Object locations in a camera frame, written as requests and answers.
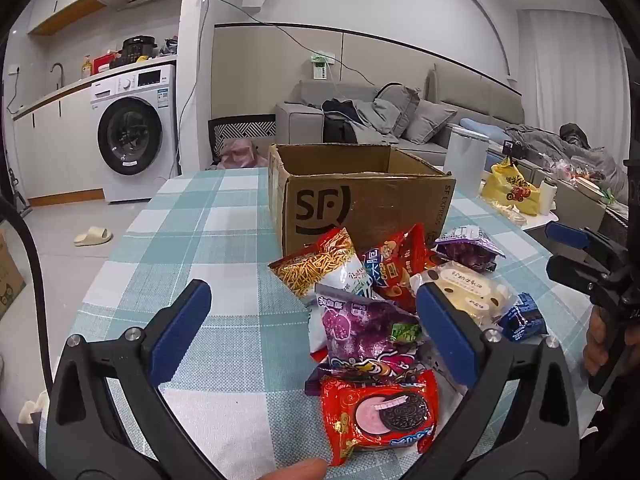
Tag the brown cardboard box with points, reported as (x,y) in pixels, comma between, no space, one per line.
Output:
(325,205)

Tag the floor cardboard box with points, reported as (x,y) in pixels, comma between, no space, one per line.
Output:
(10,280)

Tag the pink plastic bag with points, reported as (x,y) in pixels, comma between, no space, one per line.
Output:
(242,155)

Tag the person's right hand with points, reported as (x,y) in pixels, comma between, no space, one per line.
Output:
(597,345)

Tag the wooden wall cabinet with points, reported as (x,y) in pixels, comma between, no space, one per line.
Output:
(70,17)

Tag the red box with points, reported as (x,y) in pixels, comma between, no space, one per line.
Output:
(105,64)

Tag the grey blanket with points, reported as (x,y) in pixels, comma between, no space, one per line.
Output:
(545,142)

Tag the teal checked tablecloth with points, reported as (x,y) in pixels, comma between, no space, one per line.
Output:
(175,240)

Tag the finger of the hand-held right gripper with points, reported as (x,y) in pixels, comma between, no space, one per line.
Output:
(562,234)
(570,272)

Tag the light blue pillow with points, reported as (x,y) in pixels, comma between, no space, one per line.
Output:
(482,127)

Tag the white bin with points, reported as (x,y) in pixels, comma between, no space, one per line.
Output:
(465,165)

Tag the yellow bottle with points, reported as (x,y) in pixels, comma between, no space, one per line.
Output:
(87,68)

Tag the grey jacket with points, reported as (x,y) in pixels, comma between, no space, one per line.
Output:
(375,115)

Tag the grey sofa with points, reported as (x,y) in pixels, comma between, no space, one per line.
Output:
(300,120)

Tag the white coffee table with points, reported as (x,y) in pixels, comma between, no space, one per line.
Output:
(540,222)

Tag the yellow noodle snack bag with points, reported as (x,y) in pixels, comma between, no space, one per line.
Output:
(310,265)

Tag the white green wall device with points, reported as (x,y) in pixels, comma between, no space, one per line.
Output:
(320,65)

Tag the beige slipper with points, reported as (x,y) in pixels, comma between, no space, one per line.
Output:
(92,236)

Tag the kitchen faucet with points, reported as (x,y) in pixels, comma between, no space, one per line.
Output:
(59,72)

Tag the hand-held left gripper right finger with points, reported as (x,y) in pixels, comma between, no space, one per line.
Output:
(445,330)

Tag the dark jacket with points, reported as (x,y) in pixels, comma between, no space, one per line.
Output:
(337,122)

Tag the grey cushion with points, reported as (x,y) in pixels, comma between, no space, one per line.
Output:
(405,100)
(430,120)

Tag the large purple candy bag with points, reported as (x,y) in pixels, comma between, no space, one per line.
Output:
(355,330)

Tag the cream bread packet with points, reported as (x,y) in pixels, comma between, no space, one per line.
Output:
(470,287)

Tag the white roll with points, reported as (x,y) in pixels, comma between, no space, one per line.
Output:
(548,194)

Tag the beige storage box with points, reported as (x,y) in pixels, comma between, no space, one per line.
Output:
(575,200)

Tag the yellow plastic bag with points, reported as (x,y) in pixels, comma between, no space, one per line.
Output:
(510,187)

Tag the person's left hand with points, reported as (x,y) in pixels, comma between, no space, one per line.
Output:
(300,471)

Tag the white washing machine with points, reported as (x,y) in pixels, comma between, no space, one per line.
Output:
(150,160)

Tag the small black camera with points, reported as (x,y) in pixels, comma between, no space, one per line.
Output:
(511,149)

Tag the black white patterned cushion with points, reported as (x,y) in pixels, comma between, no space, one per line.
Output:
(240,127)

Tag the white kitchen cabinet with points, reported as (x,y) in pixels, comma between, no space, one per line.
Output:
(60,150)

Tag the white curtain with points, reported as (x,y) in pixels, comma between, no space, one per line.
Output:
(575,70)

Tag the pale snack bag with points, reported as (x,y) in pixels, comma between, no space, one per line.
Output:
(509,211)

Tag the dark blue cookie packet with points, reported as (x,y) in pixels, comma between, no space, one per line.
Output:
(522,317)

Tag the red chip bag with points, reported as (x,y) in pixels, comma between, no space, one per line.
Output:
(395,265)

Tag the red cookie packet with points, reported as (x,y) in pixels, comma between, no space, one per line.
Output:
(360,410)

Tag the black rice cooker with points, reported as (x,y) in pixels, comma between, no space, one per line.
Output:
(135,50)

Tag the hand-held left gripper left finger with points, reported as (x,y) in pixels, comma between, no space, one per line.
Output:
(182,325)

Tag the small purple snack packet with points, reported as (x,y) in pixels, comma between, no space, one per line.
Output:
(467,252)

